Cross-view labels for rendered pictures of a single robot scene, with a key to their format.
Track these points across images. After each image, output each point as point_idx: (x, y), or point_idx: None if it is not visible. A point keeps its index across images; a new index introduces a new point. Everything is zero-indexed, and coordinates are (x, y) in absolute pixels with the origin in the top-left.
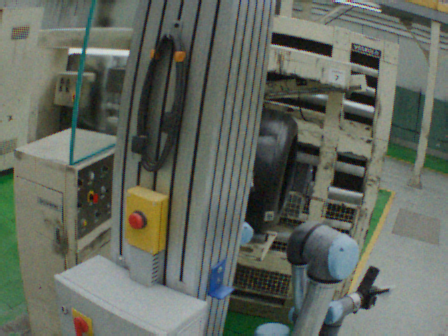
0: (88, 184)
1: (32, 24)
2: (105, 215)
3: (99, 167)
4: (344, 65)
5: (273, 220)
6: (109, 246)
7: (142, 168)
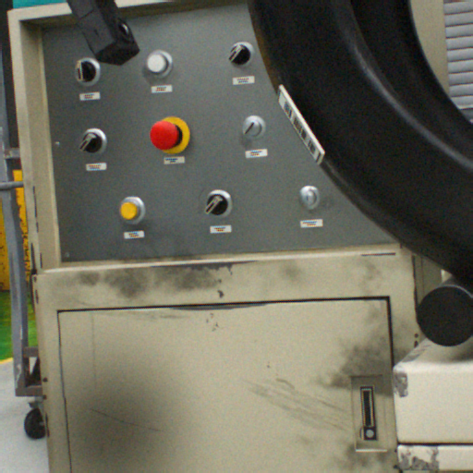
0: (152, 91)
1: None
2: (287, 227)
3: (216, 47)
4: None
5: (392, 176)
6: (247, 329)
7: None
